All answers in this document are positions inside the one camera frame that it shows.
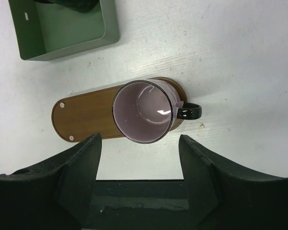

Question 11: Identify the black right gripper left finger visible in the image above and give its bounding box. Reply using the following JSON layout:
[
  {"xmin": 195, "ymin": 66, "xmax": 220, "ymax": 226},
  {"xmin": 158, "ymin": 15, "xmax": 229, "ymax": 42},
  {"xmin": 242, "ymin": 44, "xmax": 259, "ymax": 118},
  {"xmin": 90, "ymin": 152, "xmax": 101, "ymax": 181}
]
[{"xmin": 0, "ymin": 133, "xmax": 102, "ymax": 230}]

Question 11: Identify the lilac enamel mug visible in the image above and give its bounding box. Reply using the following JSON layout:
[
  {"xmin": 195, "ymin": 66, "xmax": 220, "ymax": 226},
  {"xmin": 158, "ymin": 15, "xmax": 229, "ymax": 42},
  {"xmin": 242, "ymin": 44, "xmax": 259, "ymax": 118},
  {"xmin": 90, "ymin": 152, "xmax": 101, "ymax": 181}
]
[{"xmin": 112, "ymin": 79, "xmax": 202, "ymax": 144}]

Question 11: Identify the dark green mug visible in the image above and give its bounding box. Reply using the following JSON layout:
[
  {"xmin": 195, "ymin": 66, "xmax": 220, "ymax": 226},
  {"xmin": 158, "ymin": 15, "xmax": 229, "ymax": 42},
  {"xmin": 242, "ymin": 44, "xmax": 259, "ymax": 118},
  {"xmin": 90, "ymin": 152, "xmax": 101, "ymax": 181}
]
[{"xmin": 34, "ymin": 0, "xmax": 99, "ymax": 13}]

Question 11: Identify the wooden oval tray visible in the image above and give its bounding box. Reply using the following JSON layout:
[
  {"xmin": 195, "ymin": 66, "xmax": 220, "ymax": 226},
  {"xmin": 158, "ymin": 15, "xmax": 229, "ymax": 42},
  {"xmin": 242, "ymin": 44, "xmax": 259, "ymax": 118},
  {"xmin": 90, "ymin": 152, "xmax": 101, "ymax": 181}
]
[{"xmin": 52, "ymin": 77, "xmax": 188, "ymax": 142}]

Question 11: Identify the green metal box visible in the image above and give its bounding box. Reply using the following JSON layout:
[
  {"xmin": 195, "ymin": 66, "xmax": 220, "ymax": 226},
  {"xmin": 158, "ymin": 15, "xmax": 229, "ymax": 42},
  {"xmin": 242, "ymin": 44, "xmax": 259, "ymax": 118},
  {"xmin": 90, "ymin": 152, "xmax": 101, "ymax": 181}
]
[{"xmin": 9, "ymin": 0, "xmax": 120, "ymax": 61}]

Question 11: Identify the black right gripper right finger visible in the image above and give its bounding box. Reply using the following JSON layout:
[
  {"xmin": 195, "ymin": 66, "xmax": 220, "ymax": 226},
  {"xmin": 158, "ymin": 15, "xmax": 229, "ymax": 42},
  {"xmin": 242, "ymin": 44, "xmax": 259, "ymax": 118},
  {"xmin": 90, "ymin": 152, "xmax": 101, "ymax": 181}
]
[{"xmin": 178, "ymin": 135, "xmax": 288, "ymax": 230}]

